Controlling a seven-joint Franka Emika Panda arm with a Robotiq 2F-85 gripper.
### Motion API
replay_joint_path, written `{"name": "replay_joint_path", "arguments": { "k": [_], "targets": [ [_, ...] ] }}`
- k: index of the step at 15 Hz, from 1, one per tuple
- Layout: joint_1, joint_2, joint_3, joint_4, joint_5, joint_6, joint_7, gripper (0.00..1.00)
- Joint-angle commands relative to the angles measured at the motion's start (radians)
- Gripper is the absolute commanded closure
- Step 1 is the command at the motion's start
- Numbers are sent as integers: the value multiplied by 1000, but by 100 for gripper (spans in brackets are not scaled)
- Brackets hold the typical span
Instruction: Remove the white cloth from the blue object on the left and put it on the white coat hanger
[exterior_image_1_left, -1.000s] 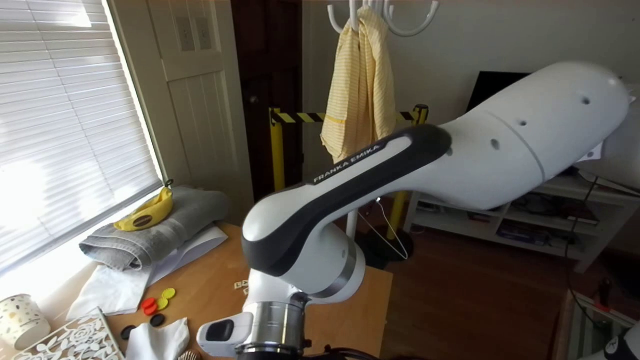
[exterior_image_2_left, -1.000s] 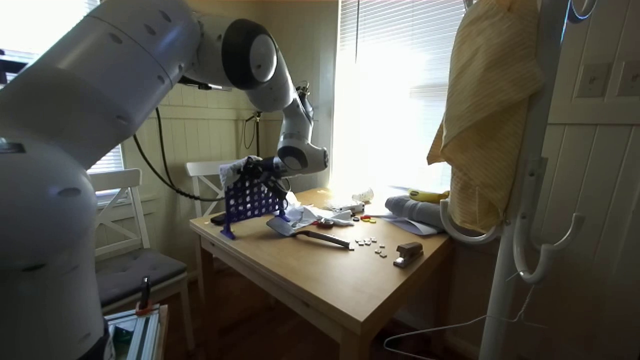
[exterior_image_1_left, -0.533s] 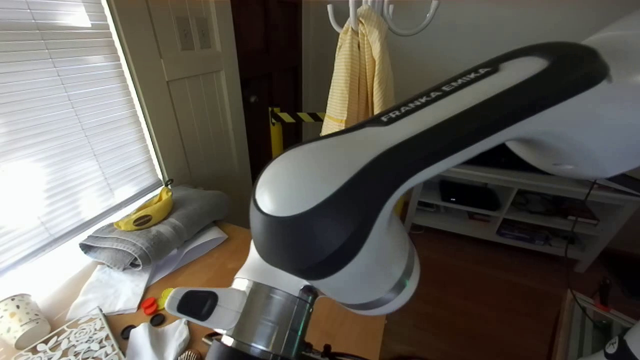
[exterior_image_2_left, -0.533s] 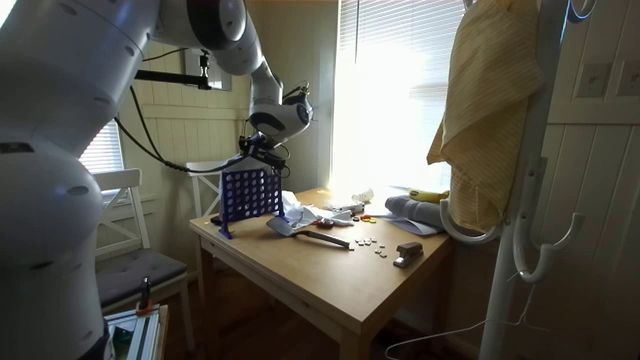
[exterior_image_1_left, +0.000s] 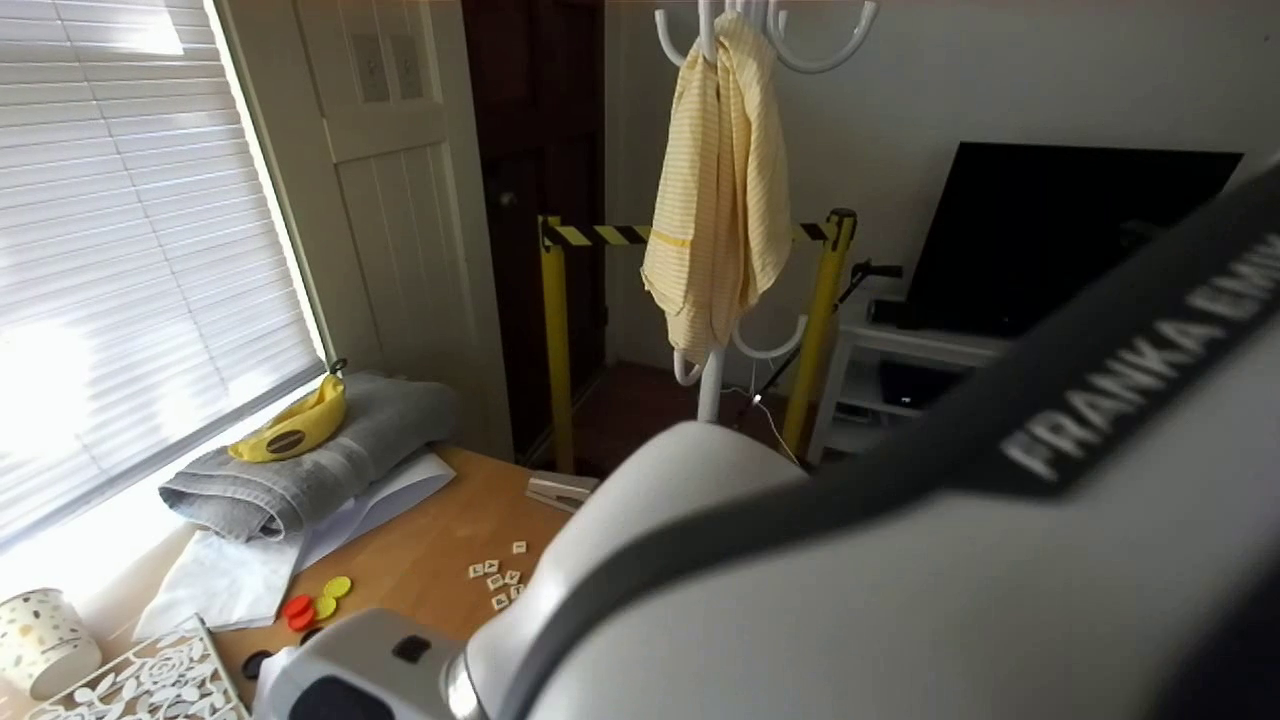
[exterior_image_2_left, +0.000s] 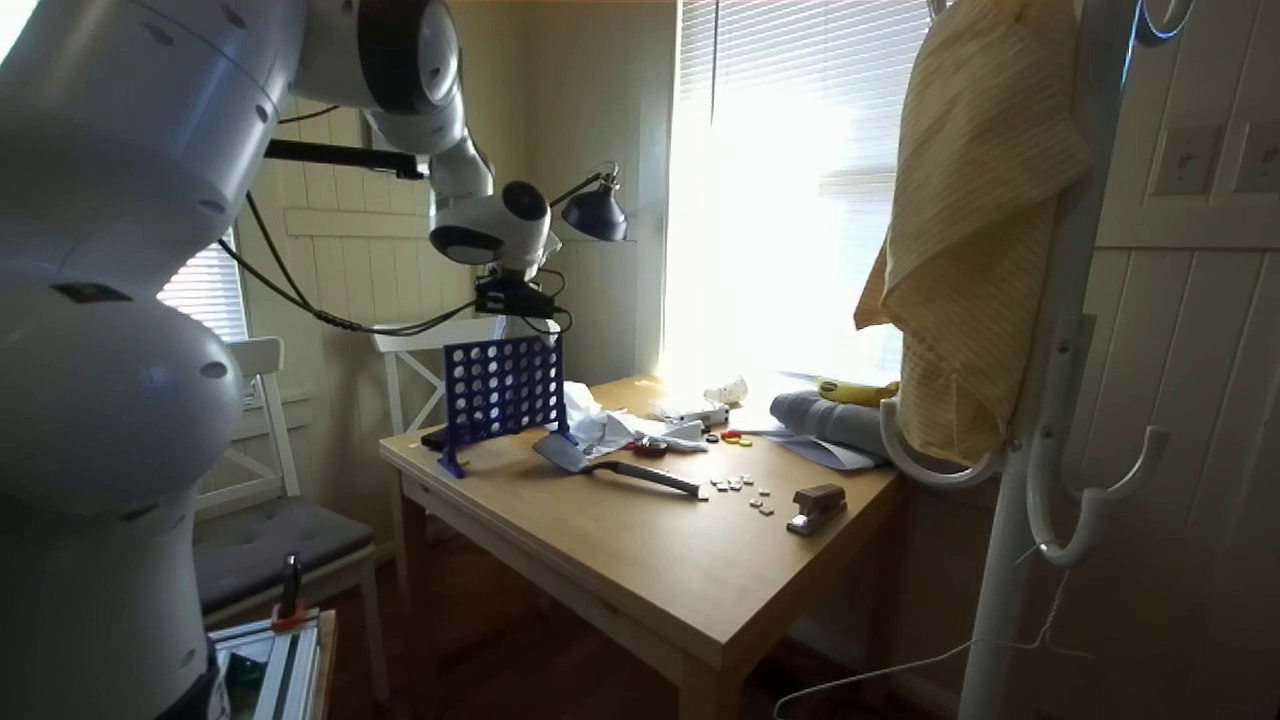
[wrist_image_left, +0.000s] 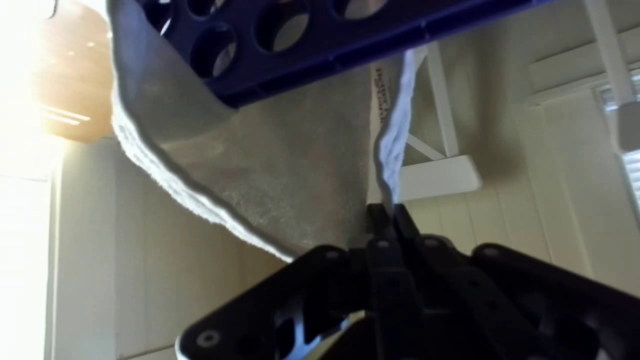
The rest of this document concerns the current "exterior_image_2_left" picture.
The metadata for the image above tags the white cloth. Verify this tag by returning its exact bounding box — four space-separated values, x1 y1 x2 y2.
558 378 712 457

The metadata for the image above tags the yellow striped cloth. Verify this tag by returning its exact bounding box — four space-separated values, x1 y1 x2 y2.
853 0 1093 468

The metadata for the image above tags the white coat stand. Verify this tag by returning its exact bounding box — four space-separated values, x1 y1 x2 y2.
879 0 1198 720

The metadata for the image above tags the white wooden chair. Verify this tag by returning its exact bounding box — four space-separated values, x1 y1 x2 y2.
373 316 509 437

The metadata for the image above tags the blue grid game board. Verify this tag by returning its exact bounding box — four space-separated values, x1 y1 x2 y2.
437 334 578 480

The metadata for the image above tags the dark blue lamp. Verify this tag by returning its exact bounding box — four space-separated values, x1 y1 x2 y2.
547 164 632 244

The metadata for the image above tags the small white box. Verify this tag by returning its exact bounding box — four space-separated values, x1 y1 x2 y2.
653 400 732 430

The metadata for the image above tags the small window with blinds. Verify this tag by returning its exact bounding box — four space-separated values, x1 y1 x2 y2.
157 232 251 346

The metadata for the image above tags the folded grey towel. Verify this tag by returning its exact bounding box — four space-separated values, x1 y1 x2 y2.
769 389 893 462

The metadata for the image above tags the white chair with grey cushion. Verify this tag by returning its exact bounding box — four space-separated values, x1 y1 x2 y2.
193 336 392 703

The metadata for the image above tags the banana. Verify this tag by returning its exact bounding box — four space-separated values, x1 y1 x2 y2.
817 377 902 407

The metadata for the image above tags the sheet of paper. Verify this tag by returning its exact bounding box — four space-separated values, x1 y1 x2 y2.
758 428 885 473

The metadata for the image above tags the brown stapler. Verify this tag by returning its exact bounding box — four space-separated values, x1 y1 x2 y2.
785 483 849 538

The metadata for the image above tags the black and orange clamp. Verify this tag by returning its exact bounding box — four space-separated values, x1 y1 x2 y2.
271 552 307 633

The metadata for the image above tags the grey spatula with black handle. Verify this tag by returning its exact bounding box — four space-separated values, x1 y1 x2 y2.
531 431 707 500

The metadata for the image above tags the wall switch plate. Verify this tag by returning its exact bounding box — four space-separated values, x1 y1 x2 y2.
1234 119 1280 195
1148 123 1223 198

